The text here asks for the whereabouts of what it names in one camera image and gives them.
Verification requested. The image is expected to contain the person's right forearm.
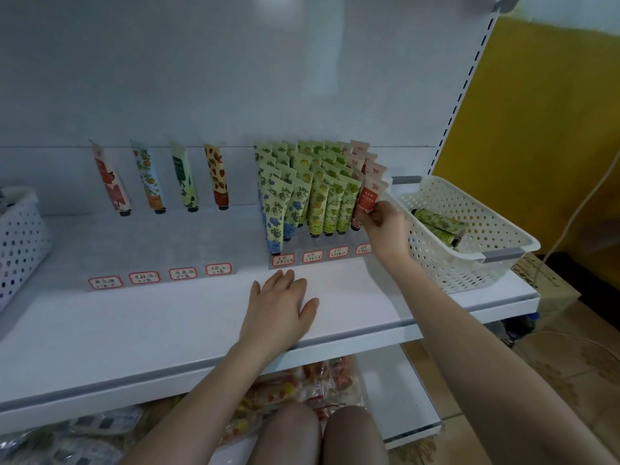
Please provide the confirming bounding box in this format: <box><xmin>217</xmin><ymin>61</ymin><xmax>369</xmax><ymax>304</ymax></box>
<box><xmin>389</xmin><ymin>256</ymin><xmax>620</xmax><ymax>465</ymax></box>

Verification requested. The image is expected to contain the person's right hand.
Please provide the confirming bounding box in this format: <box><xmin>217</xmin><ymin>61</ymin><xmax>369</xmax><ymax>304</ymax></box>
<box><xmin>360</xmin><ymin>200</ymin><xmax>416</xmax><ymax>274</ymax></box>

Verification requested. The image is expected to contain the pile of snack packets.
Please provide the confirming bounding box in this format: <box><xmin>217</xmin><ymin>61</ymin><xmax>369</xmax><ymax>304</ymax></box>
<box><xmin>0</xmin><ymin>356</ymin><xmax>364</xmax><ymax>465</ymax></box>

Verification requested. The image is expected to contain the pile of green hand cream tubes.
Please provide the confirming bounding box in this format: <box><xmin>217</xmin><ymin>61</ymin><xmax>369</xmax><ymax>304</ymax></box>
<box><xmin>413</xmin><ymin>208</ymin><xmax>468</xmax><ymax>248</ymax></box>

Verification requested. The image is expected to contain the person's left leg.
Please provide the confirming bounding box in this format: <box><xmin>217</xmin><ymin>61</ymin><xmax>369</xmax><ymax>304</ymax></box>
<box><xmin>247</xmin><ymin>402</ymin><xmax>321</xmax><ymax>465</ymax></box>

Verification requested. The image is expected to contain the row of hand cream tubes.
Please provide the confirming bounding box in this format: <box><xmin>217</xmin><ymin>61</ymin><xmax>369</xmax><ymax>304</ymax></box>
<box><xmin>90</xmin><ymin>138</ymin><xmax>389</xmax><ymax>256</ymax></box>

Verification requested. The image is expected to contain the white perforated plastic basket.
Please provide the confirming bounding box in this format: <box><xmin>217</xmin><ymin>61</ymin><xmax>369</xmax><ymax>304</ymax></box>
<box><xmin>0</xmin><ymin>185</ymin><xmax>52</xmax><ymax>312</ymax></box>
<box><xmin>387</xmin><ymin>175</ymin><xmax>542</xmax><ymax>295</ymax></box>

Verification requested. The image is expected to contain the white metal shelf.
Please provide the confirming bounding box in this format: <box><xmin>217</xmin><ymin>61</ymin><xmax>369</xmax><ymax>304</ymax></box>
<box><xmin>0</xmin><ymin>0</ymin><xmax>544</xmax><ymax>465</ymax></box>

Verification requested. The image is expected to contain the clear divider tray with labels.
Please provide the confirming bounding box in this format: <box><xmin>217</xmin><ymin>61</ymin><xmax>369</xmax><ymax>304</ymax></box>
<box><xmin>87</xmin><ymin>243</ymin><xmax>374</xmax><ymax>291</ymax></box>

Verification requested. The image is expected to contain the white hanging cable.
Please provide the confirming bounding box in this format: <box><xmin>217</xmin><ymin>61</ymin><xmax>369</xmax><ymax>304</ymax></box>
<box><xmin>533</xmin><ymin>154</ymin><xmax>620</xmax><ymax>287</ymax></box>

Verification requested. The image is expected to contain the person's left hand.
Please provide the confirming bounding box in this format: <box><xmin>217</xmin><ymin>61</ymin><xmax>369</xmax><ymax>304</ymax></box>
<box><xmin>237</xmin><ymin>269</ymin><xmax>321</xmax><ymax>361</ymax></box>

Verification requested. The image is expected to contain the small brown cardboard box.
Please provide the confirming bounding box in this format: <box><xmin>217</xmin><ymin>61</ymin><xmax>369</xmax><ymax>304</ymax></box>
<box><xmin>511</xmin><ymin>251</ymin><xmax>581</xmax><ymax>320</ymax></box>

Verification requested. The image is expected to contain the person's leg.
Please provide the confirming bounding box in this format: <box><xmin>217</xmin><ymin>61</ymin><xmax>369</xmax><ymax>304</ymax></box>
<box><xmin>247</xmin><ymin>402</ymin><xmax>321</xmax><ymax>465</ymax></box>
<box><xmin>320</xmin><ymin>404</ymin><xmax>391</xmax><ymax>465</ymax></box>

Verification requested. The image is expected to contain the person's left forearm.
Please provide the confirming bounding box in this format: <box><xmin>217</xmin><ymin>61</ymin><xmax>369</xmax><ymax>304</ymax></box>
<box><xmin>121</xmin><ymin>344</ymin><xmax>287</xmax><ymax>465</ymax></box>

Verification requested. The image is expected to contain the person's right leg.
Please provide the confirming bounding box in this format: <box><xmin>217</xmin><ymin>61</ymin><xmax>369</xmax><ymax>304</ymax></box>
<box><xmin>320</xmin><ymin>404</ymin><xmax>391</xmax><ymax>465</ymax></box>

